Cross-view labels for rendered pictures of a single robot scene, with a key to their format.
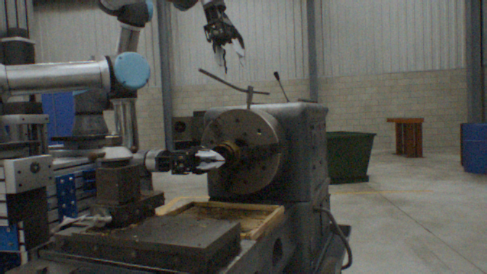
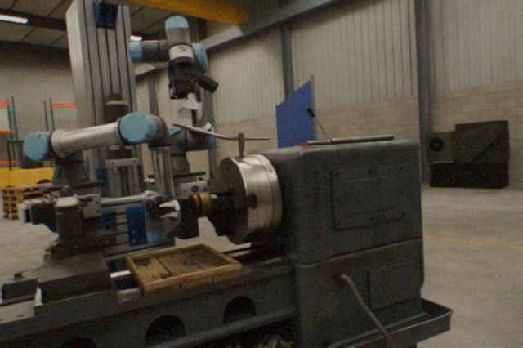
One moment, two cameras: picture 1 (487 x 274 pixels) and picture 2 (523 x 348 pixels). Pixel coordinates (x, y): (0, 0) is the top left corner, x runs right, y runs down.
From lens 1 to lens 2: 99 cm
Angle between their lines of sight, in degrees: 40
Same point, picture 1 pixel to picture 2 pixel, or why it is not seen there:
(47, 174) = (95, 208)
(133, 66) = (134, 124)
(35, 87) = (75, 146)
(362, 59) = not seen: outside the picture
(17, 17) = (121, 82)
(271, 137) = (243, 189)
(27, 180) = not seen: hidden behind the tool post
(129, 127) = (158, 172)
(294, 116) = (290, 164)
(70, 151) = not seen: hidden behind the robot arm
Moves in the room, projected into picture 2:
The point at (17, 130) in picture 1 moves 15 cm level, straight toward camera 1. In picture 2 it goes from (110, 171) to (94, 174)
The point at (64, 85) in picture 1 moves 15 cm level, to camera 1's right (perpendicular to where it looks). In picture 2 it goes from (92, 143) to (113, 140)
